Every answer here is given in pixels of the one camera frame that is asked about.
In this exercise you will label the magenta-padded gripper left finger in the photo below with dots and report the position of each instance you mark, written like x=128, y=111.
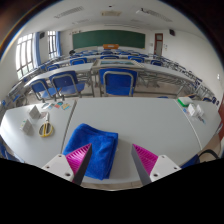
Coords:
x=63, y=165

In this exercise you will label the rows of grey desks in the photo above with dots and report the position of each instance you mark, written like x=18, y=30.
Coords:
x=133, y=65

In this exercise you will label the group of blue chairs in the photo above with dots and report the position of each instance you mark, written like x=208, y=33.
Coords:
x=110, y=57

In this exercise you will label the colourful picture card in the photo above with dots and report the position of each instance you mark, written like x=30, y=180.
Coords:
x=45, y=105
x=66, y=106
x=58, y=105
x=51, y=106

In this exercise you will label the blue terry towel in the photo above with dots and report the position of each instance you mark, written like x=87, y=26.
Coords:
x=96, y=143

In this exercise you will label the green chalkboard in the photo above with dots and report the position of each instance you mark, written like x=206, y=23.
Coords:
x=108, y=39

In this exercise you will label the brown door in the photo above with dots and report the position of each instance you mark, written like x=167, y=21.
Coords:
x=158, y=45

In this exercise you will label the green and white box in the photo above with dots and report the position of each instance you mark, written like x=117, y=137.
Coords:
x=184, y=101

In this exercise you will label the small white packet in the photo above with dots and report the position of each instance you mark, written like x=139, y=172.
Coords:
x=195, y=110

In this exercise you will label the narrow window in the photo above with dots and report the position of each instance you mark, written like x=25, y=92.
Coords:
x=51, y=45

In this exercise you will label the large window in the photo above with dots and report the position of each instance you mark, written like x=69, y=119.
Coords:
x=25, y=55

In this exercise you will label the ceiling air conditioner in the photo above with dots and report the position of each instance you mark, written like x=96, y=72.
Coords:
x=111, y=13

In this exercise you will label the blue chair with black frame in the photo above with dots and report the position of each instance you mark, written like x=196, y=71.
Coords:
x=191, y=161

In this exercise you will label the black wall speaker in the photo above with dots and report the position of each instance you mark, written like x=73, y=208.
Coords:
x=42, y=35
x=172, y=32

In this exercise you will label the orange lectern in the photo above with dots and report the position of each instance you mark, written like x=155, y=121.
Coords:
x=110, y=46

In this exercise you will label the blue classroom chair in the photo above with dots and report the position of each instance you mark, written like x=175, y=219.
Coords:
x=41, y=87
x=118, y=81
x=66, y=83

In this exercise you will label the blue curtain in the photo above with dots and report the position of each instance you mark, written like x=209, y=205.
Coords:
x=58, y=43
x=37, y=48

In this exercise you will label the blue chair with grey frame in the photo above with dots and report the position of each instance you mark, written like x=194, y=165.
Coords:
x=6, y=151

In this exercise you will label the ceiling air vent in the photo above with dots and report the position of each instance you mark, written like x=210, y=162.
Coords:
x=69, y=12

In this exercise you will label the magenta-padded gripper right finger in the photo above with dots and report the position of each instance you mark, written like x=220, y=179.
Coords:
x=160, y=166

